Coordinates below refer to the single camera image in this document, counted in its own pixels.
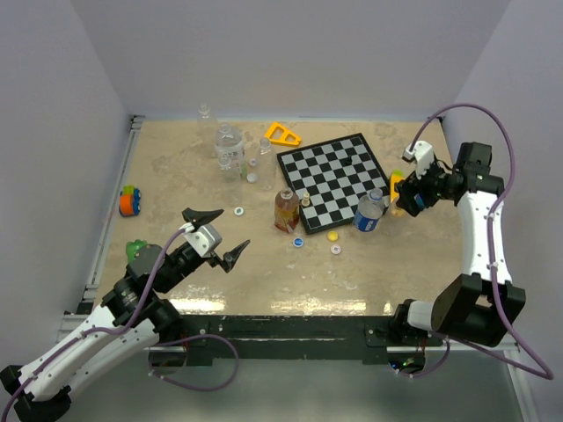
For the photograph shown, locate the cream chess piece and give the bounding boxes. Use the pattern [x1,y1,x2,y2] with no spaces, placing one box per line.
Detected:
[301,192,311,207]

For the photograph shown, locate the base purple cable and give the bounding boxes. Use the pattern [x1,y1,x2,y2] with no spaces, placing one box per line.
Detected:
[148,333,240,390]

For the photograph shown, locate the black white chessboard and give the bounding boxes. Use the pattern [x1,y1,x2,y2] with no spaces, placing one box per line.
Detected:
[277,133,390,235]

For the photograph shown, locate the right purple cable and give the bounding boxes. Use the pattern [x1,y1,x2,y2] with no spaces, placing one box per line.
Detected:
[411,103,554,382]

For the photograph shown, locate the labelled clear water bottle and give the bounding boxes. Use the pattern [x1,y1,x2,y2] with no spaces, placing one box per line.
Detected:
[215,122,247,178]

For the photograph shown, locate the brown tea bottle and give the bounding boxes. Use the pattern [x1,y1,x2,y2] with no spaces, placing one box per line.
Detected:
[274,187,300,233]

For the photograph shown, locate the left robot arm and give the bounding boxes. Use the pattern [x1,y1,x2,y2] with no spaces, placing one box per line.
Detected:
[1,208,249,421]

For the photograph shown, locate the coloured toy blocks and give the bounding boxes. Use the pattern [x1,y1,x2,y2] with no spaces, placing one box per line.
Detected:
[389,170,405,217]

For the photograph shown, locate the yellow bottle cap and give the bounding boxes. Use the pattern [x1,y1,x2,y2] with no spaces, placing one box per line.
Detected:
[327,231,339,242]

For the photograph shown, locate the small clear bottle front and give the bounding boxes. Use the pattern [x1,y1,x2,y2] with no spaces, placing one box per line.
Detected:
[218,156,242,207]

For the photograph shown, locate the clear bottle near board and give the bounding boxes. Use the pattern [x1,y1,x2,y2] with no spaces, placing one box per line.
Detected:
[256,137,277,191]

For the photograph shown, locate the clear bottle back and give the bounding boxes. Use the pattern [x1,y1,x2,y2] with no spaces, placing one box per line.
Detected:
[197,103,217,156]

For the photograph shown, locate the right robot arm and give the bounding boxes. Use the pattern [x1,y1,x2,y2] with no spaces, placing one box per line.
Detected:
[391,141,526,347]

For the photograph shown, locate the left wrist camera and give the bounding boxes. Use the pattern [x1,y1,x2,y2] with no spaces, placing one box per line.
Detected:
[180,222,223,258]

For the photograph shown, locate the black base frame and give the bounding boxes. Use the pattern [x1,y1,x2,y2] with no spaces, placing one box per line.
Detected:
[159,315,442,366]

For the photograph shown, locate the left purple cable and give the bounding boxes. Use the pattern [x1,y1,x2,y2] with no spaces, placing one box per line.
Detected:
[2,223,194,422]

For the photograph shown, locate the blue label clear bottle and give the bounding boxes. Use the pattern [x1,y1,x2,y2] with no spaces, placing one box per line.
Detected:
[353,187,385,232]

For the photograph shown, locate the aluminium rail frame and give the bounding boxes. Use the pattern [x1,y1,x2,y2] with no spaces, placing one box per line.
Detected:
[56,115,145,342]

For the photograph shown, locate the green plastic bottle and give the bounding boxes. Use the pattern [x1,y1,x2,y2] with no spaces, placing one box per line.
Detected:
[125,239,148,263]

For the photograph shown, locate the orange blue toy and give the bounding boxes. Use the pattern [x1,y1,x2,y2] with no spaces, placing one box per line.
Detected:
[118,185,141,217]

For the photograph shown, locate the yellow triangular toy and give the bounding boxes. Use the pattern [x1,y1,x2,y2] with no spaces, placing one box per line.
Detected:
[264,121,302,147]

